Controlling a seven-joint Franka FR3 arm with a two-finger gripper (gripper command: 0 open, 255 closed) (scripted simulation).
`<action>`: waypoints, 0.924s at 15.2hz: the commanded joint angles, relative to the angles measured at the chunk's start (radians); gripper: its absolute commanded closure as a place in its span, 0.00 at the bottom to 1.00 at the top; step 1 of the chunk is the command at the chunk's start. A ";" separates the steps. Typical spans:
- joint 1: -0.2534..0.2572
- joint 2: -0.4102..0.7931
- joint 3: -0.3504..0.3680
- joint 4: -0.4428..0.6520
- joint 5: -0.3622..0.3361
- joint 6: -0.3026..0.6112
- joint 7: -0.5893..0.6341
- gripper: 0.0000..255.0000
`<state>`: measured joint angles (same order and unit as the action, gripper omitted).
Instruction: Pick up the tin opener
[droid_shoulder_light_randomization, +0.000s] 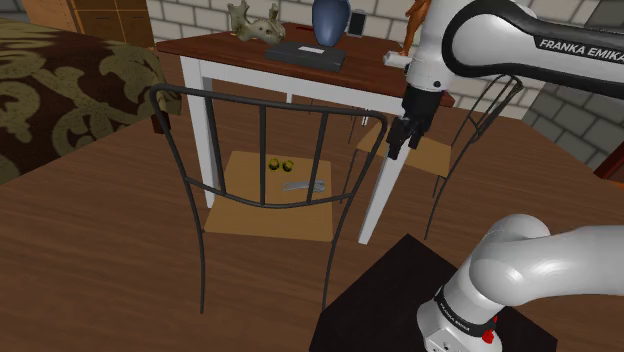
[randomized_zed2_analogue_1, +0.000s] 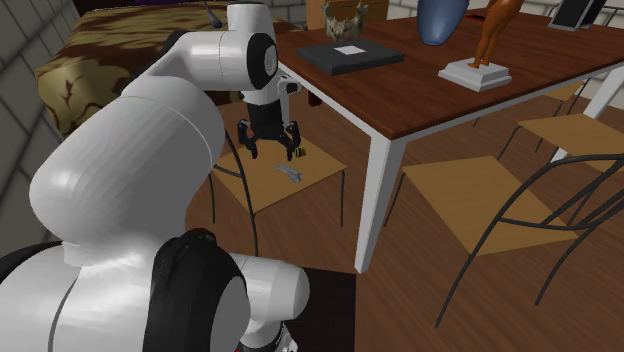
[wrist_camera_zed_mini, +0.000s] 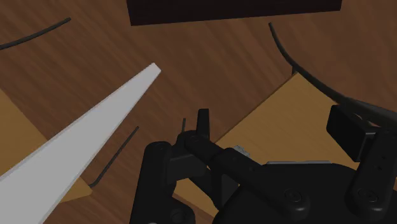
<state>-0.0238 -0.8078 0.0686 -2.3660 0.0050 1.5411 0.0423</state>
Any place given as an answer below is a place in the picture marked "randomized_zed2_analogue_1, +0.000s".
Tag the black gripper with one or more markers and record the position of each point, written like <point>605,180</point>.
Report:
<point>265,124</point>

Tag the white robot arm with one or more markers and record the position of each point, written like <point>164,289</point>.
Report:
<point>122,161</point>

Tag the small yellow and black object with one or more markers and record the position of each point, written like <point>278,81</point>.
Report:
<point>300,152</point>

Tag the small grey flat tool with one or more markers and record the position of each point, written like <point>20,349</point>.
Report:
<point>290,172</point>

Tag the black book with white label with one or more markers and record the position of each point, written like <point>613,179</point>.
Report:
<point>351,57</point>

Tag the beige jawbone figure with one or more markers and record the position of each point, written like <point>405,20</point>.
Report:
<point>343,27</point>

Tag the brown table with white legs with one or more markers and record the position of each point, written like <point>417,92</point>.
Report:
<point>414,100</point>

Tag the dark robot stand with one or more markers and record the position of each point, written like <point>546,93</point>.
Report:
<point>324,312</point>

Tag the brown camouflage patterned bed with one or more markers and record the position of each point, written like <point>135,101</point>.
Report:
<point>102,53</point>

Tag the blue vase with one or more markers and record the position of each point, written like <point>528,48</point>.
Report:
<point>438,22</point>

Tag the orange figure on white base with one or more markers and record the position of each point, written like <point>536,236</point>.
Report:
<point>480,73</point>

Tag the black tablet on grey stand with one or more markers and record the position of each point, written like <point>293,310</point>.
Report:
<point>575,13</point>

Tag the wooden chair with black frame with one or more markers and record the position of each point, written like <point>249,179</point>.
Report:
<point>273,187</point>
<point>468,200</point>
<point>563,92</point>
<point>577,132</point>

